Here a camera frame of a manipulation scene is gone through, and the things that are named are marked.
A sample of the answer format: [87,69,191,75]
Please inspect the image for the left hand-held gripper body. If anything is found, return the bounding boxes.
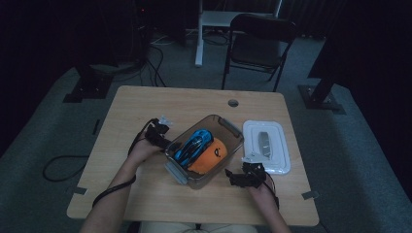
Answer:
[144,116,173,150]

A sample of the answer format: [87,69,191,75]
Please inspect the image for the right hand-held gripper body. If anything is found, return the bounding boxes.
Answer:
[240,154,268,189]

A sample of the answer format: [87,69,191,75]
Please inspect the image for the blue toy car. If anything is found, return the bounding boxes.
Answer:
[173,128,215,168]

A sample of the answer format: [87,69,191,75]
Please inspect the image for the orange soft toy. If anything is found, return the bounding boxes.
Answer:
[188,137,228,176]

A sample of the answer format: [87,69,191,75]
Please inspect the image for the clear grey plastic storage box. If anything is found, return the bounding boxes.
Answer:
[164,114,245,190]

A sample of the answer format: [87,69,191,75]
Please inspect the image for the person's right hand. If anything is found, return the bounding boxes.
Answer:
[247,181,277,209]

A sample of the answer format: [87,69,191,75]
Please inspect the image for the person's left hand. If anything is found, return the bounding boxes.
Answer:
[127,139,163,167]

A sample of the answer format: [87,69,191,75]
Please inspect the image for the grey computer mouse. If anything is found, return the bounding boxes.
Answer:
[257,131,272,159]

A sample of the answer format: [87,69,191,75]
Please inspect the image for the white storage box lid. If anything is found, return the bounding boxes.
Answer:
[242,119,292,175]

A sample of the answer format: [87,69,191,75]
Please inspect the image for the grey tape piece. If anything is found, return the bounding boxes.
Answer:
[301,190,320,201]
[66,186,87,196]

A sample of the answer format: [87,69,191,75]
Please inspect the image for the person's light trousers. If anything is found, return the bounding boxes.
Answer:
[139,221,258,233]

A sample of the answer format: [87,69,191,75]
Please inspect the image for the black stand base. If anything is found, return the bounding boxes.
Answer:
[297,32,347,116]
[62,63,115,104]

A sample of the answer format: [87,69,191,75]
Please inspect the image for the black folding chair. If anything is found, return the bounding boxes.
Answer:
[222,13,297,92]

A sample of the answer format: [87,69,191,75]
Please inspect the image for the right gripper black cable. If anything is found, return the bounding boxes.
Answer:
[263,172,281,211]

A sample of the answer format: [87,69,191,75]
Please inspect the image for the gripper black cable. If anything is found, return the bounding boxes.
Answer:
[91,117,157,209]
[263,172,281,211]

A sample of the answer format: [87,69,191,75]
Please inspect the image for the black floor cables bundle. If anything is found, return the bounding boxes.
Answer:
[138,32,168,87]

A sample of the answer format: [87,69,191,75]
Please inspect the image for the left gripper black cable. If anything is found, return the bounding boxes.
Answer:
[91,117,157,209]

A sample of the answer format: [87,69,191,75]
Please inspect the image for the white desk frame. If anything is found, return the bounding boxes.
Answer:
[194,0,284,68]

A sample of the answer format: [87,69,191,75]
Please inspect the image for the black floor cable loop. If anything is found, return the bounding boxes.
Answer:
[42,154,90,183]

